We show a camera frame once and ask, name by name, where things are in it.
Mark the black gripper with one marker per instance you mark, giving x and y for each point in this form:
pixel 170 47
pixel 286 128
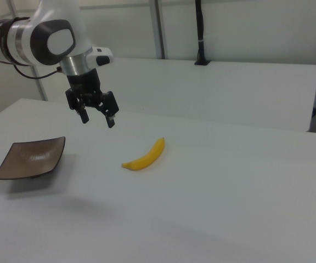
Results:
pixel 84 82

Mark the yellow banana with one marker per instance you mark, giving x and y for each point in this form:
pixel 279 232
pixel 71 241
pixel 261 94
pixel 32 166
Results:
pixel 147 159

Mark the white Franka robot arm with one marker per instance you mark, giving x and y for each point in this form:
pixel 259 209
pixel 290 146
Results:
pixel 51 19

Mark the brown square ceramic plate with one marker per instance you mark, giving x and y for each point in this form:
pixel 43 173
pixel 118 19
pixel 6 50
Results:
pixel 29 160

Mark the black pole base clamp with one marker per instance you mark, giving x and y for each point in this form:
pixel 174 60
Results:
pixel 202 63

